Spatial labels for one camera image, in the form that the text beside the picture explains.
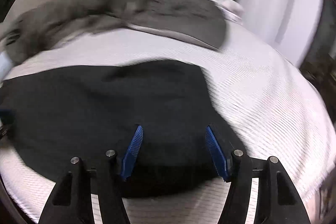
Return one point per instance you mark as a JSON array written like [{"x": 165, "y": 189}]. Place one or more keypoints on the dark grey duvet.
[{"x": 170, "y": 11}]

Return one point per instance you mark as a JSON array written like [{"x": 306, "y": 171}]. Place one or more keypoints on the light blue pillow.
[{"x": 4, "y": 64}]

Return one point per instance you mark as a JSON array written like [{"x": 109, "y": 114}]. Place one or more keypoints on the crumpled white sheet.
[{"x": 231, "y": 6}]

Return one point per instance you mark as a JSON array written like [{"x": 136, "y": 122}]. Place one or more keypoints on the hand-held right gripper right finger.
[{"x": 216, "y": 153}]

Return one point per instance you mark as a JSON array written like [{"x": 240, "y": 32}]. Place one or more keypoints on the black pants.
[{"x": 92, "y": 108}]

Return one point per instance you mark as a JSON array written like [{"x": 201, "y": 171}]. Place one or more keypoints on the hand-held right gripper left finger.
[{"x": 132, "y": 153}]

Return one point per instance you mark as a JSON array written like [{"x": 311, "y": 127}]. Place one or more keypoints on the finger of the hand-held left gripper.
[{"x": 5, "y": 116}]

